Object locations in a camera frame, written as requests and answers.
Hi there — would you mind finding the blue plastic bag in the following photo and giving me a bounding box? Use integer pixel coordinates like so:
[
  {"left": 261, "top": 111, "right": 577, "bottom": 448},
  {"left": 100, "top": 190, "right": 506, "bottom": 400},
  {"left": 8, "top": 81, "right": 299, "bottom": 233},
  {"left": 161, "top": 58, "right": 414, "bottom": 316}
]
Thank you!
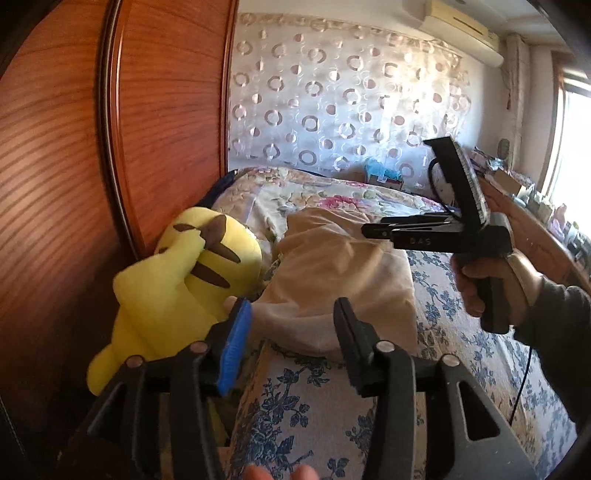
[{"left": 365, "top": 159, "right": 407, "bottom": 190}]

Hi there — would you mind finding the pink figurine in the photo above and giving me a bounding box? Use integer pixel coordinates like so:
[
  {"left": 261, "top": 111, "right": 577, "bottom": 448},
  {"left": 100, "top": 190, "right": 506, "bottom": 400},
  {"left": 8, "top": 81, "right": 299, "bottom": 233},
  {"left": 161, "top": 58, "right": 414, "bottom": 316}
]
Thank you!
[{"left": 551, "top": 203, "right": 571, "bottom": 232}]

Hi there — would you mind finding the beige window curtain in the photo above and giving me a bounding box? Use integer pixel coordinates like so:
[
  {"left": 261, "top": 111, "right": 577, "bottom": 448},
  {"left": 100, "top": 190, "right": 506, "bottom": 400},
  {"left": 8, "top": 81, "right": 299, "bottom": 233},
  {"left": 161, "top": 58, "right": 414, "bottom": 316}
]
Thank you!
[{"left": 501, "top": 34, "right": 532, "bottom": 158}]

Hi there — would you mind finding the blue floral bedsheet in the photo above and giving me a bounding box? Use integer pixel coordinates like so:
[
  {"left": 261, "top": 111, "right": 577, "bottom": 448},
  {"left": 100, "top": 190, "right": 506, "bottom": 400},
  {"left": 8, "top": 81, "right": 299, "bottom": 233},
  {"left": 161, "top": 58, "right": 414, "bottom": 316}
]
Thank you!
[{"left": 226, "top": 249, "right": 578, "bottom": 480}]

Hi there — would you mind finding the circle-patterned wall curtain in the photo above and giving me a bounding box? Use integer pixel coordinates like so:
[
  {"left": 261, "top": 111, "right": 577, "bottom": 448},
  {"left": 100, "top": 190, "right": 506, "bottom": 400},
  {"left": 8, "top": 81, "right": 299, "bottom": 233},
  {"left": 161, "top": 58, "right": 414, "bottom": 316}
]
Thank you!
[{"left": 226, "top": 11, "right": 474, "bottom": 178}]

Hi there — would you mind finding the pink floral quilt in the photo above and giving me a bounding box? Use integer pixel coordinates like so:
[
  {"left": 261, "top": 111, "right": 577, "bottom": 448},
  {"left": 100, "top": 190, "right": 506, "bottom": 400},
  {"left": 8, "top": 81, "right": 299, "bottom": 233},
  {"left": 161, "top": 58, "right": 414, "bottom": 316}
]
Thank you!
[{"left": 203, "top": 166, "right": 458, "bottom": 259}]

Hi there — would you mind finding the person's left hand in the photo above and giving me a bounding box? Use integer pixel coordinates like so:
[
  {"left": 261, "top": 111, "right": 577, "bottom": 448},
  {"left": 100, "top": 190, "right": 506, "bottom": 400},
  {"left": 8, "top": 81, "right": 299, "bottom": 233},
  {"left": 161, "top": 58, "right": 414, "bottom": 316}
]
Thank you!
[{"left": 244, "top": 464, "right": 320, "bottom": 480}]

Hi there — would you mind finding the dark blue blanket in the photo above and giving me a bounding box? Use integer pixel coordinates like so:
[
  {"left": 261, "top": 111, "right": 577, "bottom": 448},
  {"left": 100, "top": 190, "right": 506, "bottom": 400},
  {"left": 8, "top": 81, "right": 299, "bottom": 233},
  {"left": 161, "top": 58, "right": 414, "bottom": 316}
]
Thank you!
[{"left": 201, "top": 168, "right": 238, "bottom": 210}]

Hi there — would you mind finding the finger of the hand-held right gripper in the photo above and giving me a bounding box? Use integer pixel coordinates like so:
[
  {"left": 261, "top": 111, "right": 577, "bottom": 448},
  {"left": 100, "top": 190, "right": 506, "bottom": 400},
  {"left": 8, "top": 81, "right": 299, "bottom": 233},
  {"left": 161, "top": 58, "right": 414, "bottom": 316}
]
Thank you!
[
  {"left": 381, "top": 213, "right": 458, "bottom": 228},
  {"left": 362, "top": 223, "right": 462, "bottom": 254}
]

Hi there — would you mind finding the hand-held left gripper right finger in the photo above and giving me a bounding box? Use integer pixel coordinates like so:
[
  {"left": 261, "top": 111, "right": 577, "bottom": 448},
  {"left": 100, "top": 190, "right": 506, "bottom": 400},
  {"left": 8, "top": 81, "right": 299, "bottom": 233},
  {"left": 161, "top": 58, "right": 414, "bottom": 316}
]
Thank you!
[{"left": 333, "top": 296, "right": 539, "bottom": 480}]

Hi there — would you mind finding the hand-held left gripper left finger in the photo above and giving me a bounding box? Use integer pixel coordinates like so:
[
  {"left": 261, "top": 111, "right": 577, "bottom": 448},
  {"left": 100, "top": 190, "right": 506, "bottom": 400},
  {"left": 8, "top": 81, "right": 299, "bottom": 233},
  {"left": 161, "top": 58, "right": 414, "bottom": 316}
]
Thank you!
[{"left": 60, "top": 298, "right": 254, "bottom": 480}]

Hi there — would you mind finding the yellow plush toy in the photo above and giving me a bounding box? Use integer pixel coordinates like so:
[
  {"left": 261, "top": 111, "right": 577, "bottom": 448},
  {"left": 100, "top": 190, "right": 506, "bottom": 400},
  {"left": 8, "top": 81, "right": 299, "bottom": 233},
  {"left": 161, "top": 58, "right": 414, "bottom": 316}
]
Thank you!
[{"left": 87, "top": 206, "right": 265, "bottom": 398}]

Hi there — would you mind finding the wooden-framed window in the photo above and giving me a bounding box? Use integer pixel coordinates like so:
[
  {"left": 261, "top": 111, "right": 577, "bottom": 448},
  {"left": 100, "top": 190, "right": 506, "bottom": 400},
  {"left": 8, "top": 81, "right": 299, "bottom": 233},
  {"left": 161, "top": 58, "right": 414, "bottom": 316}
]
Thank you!
[{"left": 538, "top": 51, "right": 591, "bottom": 217}]

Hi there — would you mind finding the wooden headboard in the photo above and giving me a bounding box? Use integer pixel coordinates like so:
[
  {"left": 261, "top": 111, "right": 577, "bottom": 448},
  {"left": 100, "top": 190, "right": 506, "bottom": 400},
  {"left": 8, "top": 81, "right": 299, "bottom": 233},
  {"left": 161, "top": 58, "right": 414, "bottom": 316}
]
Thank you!
[{"left": 0, "top": 0, "right": 238, "bottom": 480}]

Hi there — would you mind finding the cardboard box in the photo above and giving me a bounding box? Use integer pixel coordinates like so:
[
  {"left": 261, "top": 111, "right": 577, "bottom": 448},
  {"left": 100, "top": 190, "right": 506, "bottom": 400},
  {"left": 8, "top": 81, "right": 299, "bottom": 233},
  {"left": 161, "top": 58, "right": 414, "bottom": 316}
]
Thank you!
[{"left": 485, "top": 168, "right": 532, "bottom": 195}]

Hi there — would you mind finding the person's right forearm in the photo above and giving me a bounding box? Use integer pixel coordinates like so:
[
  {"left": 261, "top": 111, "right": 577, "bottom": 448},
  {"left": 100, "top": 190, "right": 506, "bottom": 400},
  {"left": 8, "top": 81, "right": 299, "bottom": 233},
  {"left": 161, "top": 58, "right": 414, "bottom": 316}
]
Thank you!
[{"left": 512, "top": 284, "right": 591, "bottom": 432}]

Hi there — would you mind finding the person's right hand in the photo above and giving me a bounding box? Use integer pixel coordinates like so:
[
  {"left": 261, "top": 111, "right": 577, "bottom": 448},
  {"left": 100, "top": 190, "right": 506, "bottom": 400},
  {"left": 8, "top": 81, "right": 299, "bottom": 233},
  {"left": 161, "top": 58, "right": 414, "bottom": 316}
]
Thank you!
[{"left": 450, "top": 251, "right": 546, "bottom": 330}]

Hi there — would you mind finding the beige t-shirt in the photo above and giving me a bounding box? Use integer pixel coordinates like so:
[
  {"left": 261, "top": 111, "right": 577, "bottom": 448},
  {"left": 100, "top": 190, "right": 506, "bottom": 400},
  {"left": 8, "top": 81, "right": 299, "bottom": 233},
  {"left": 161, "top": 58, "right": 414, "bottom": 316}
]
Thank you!
[{"left": 252, "top": 207, "right": 419, "bottom": 358}]

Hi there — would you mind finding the wooden sideboard with clutter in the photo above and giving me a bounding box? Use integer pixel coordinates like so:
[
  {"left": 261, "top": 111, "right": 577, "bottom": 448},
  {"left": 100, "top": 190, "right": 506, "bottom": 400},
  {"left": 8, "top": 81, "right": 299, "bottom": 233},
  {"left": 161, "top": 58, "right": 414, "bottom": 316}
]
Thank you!
[{"left": 471, "top": 148, "right": 591, "bottom": 278}]

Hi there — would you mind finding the black cable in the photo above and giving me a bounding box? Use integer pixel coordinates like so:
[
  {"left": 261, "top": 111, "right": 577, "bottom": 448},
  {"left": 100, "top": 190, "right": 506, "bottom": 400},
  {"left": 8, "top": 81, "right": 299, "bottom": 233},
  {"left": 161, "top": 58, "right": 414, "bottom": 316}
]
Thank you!
[{"left": 508, "top": 345, "right": 533, "bottom": 425}]

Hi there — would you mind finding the wall air conditioner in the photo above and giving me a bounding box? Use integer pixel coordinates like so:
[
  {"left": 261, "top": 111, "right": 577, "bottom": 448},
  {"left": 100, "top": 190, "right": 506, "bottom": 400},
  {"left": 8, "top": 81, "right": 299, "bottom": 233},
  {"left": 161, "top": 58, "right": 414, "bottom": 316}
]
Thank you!
[{"left": 402, "top": 0, "right": 505, "bottom": 69}]

